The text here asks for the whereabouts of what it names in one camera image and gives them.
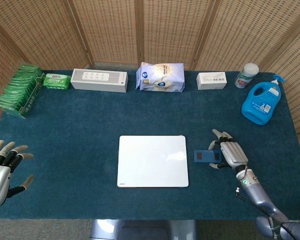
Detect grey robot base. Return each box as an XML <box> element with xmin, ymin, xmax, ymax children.
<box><xmin>89</xmin><ymin>219</ymin><xmax>197</xmax><ymax>240</ymax></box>

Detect white rectangular speaker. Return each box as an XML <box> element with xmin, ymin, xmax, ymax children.
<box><xmin>70</xmin><ymin>68</ymin><xmax>129</xmax><ymax>94</ymax></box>

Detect blue detergent pump bottle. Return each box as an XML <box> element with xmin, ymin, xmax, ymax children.
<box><xmin>241</xmin><ymin>74</ymin><xmax>286</xmax><ymax>125</ymax></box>

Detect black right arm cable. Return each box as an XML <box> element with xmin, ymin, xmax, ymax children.
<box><xmin>234</xmin><ymin>166</ymin><xmax>291</xmax><ymax>240</ymax></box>

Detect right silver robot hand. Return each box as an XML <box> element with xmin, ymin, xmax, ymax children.
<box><xmin>208</xmin><ymin>128</ymin><xmax>249</xmax><ymax>171</ymax></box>

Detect green wet wipes pack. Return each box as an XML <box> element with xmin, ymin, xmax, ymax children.
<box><xmin>42</xmin><ymin>72</ymin><xmax>72</xmax><ymax>90</ymax></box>

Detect small white carton box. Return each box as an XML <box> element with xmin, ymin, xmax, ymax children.
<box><xmin>196</xmin><ymin>71</ymin><xmax>228</xmax><ymax>91</ymax></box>

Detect blue white tissue pack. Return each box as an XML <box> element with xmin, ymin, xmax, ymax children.
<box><xmin>135</xmin><ymin>61</ymin><xmax>185</xmax><ymax>93</ymax></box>

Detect teal table mat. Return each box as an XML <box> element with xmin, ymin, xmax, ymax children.
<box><xmin>0</xmin><ymin>69</ymin><xmax>300</xmax><ymax>221</ymax></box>

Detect white drawing board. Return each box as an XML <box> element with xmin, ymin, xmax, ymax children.
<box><xmin>116</xmin><ymin>135</ymin><xmax>190</xmax><ymax>188</ymax></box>

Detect green sachet display box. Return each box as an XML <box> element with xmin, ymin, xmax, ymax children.
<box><xmin>0</xmin><ymin>64</ymin><xmax>46</xmax><ymax>119</ymax></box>

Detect blue board eraser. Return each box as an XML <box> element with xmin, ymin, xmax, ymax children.
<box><xmin>193</xmin><ymin>149</ymin><xmax>224</xmax><ymax>164</ymax></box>

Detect bamboo folding screen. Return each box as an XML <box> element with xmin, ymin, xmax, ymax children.
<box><xmin>0</xmin><ymin>0</ymin><xmax>300</xmax><ymax>151</ymax></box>

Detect white wipes canister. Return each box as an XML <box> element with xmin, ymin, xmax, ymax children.
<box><xmin>234</xmin><ymin>63</ymin><xmax>260</xmax><ymax>89</ymax></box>

